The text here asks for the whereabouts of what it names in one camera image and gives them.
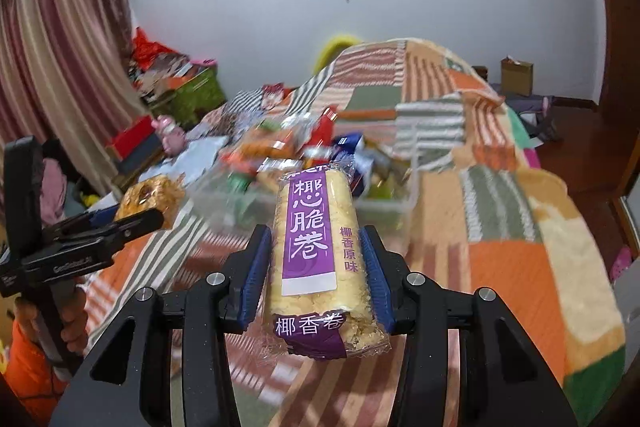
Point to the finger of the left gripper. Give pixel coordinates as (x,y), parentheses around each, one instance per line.
(99,218)

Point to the clear plastic storage bin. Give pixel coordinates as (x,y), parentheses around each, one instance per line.
(317,191)

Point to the cardboard box on floor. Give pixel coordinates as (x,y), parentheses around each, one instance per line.
(517,77)

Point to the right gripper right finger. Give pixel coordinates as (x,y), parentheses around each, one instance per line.
(504,380)

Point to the white plastic bag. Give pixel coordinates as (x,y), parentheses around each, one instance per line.
(198,157)

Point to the red gift box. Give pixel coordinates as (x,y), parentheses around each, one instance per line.
(124,143)

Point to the green pea snack packet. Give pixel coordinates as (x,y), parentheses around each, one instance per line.
(240,184)

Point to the peanut snack clear bag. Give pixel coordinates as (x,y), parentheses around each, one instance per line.
(160,192)

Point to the brown wooden door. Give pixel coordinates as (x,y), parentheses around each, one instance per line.
(619,98)

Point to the striped pink curtain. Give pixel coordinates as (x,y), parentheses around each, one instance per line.
(63,76)

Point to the purple coconut roll pack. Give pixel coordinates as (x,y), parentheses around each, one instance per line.
(318,303)

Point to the red plastic bag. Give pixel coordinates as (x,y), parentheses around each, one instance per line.
(145,51)

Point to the blue snack packet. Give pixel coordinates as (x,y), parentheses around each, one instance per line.
(348,152)

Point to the green round jelly cup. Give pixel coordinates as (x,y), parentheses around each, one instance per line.
(387,189)

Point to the left hand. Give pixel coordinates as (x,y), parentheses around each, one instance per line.
(74,317)

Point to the large red cracker bag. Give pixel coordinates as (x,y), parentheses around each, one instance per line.
(256,145)

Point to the green storage box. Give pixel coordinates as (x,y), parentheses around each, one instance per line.
(190,102)

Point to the red foil snack bag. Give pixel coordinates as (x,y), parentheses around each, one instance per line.
(318,149)

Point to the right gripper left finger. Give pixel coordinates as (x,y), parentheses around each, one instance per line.
(125,379)

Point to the checkered patterned blanket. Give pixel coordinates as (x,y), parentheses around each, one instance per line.
(245,107)

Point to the pink plush toy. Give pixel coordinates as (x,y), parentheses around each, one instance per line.
(170,134)

